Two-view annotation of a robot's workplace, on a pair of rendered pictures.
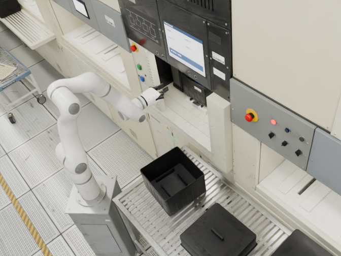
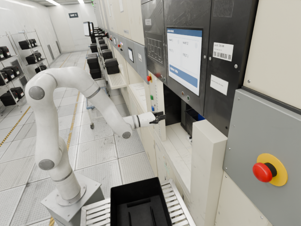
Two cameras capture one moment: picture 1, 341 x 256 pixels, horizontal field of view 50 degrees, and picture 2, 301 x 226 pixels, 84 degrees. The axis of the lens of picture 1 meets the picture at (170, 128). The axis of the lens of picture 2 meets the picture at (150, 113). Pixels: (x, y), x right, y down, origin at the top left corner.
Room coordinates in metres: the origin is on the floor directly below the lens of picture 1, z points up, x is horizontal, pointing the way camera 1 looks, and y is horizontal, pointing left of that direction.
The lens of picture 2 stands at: (0.82, -0.21, 1.73)
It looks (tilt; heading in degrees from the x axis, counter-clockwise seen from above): 29 degrees down; 17
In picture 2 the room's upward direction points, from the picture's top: 6 degrees counter-clockwise
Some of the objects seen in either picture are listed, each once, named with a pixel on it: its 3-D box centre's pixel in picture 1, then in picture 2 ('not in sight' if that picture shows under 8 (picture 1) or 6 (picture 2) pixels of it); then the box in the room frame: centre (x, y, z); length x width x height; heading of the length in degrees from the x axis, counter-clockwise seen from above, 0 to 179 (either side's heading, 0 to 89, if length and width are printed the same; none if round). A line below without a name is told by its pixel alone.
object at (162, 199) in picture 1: (173, 180); (139, 214); (1.26, 0.05, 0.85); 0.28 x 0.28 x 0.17; 26
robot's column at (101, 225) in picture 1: (107, 222); (87, 223); (1.35, 0.57, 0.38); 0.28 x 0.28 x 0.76; 76
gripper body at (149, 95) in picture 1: (149, 97); (145, 119); (1.65, 0.09, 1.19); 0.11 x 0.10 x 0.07; 121
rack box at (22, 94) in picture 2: not in sight; (16, 93); (3.91, 4.44, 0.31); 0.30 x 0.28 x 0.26; 29
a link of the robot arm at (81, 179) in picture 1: (72, 160); (55, 155); (1.38, 0.59, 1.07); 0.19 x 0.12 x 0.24; 31
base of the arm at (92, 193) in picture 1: (87, 185); (66, 183); (1.35, 0.57, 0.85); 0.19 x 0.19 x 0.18
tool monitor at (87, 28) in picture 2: not in sight; (95, 30); (4.34, 1.92, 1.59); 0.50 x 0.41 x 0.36; 121
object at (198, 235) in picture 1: (217, 238); not in sight; (0.86, -0.12, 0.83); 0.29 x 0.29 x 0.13; 33
